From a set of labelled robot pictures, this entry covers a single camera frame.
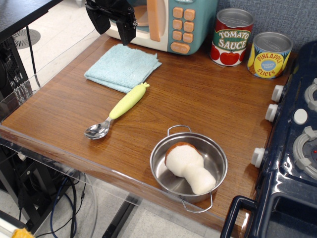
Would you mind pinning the plush mushroom toy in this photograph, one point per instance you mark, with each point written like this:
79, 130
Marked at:
184, 160

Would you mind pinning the tomato sauce can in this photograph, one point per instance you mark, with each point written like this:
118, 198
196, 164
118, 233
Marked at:
232, 31

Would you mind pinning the dark blue toy stove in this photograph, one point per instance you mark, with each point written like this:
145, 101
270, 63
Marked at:
285, 205

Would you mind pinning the stainless steel pot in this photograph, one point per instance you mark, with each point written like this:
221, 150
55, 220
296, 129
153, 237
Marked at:
177, 188

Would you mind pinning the black desk at left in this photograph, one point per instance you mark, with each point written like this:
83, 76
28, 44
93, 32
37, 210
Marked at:
17, 14

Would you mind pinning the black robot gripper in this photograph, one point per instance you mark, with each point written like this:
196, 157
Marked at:
100, 11

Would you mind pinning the light blue folded cloth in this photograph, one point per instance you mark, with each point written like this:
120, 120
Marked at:
122, 68

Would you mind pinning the pineapple slices can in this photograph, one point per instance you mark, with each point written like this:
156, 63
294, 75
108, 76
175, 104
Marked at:
269, 54

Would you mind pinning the teal toy microwave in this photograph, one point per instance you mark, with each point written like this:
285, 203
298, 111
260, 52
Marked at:
175, 26

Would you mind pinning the spoon with green carrot handle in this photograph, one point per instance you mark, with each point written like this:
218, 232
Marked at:
100, 130

